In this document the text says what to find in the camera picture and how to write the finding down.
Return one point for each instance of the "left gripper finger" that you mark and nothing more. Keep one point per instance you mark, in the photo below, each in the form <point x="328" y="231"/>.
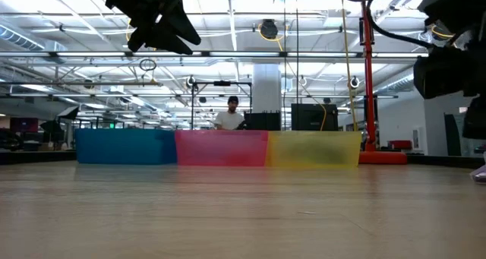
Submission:
<point x="182" y="23"/>
<point x="152" y="40"/>

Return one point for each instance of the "purple staple remover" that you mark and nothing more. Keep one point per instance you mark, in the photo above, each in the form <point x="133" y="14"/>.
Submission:
<point x="480" y="174"/>

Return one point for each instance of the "red desk lamp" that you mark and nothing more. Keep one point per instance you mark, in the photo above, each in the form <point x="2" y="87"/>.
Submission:
<point x="369" y="99"/>

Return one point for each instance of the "red storage box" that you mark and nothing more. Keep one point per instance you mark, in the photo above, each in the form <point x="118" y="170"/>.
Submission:
<point x="398" y="145"/>

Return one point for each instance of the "person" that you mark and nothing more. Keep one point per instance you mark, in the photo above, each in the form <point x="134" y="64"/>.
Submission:
<point x="229" y="120"/>

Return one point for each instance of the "blue plastic bin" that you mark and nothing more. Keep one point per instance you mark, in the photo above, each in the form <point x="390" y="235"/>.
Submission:
<point x="125" y="147"/>

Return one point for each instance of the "black studio softbox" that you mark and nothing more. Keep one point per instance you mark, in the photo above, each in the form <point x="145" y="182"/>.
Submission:
<point x="68" y="112"/>

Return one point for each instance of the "small black equipment case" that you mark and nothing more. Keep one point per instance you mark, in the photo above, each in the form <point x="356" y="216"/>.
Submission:
<point x="264" y="121"/>

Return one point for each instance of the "pink plastic bin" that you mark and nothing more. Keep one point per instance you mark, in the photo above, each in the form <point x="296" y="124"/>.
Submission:
<point x="222" y="147"/>

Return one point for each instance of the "large black equipment case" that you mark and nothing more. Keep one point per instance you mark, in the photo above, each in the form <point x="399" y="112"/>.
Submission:
<point x="311" y="116"/>

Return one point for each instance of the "yellow plastic bin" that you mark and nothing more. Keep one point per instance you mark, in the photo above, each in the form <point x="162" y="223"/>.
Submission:
<point x="303" y="147"/>

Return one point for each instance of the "black background rig frame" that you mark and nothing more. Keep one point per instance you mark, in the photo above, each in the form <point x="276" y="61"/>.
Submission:
<point x="222" y="83"/>

